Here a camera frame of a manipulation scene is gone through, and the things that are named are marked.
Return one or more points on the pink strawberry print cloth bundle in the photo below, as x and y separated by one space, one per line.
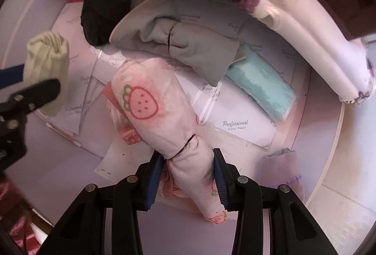
152 108

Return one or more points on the mint green cloth roll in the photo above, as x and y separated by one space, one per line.
261 84

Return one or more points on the pale lilac drawer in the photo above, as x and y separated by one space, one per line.
188 237

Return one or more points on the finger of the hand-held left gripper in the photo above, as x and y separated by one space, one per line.
38 93
11 74

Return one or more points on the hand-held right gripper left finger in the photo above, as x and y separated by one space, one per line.
154 181

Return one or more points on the lilac sock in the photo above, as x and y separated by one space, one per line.
279 166

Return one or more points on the grey cloth bundle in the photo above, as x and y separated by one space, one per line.
199 52

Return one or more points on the black sock bundle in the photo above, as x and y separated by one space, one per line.
102 8

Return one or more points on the beige knit sock bundle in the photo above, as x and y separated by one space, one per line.
47 55

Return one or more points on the red satin cloth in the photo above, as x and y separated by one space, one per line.
14 213

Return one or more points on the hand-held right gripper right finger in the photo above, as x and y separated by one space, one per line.
220 181

